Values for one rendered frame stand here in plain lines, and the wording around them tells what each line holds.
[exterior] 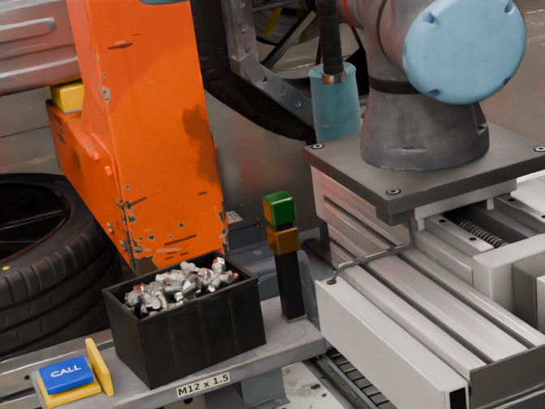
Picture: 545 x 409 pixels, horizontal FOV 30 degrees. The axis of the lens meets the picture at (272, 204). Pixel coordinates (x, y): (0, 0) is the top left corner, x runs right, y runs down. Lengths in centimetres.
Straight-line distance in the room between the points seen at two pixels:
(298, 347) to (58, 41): 84
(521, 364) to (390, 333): 14
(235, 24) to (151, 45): 38
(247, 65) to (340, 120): 21
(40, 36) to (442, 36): 122
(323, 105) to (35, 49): 58
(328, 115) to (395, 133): 76
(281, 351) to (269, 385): 55
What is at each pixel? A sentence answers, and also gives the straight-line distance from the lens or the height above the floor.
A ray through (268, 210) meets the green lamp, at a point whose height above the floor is 64.
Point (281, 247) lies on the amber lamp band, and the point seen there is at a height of 59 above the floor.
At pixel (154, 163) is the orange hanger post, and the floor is 71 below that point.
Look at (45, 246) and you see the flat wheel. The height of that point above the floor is 50.
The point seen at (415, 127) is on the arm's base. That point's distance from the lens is 114.
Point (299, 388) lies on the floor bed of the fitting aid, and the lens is 216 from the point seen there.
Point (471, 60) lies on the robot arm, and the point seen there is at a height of 97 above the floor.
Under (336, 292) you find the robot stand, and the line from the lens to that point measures 110.
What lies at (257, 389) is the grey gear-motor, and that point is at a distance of 210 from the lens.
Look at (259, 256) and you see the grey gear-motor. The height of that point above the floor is 40.
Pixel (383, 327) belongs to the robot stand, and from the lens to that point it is 102.
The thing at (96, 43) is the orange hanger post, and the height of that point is 92.
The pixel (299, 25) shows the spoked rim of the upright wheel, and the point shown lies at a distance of 209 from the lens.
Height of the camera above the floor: 123
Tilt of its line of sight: 22 degrees down
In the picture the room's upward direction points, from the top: 8 degrees counter-clockwise
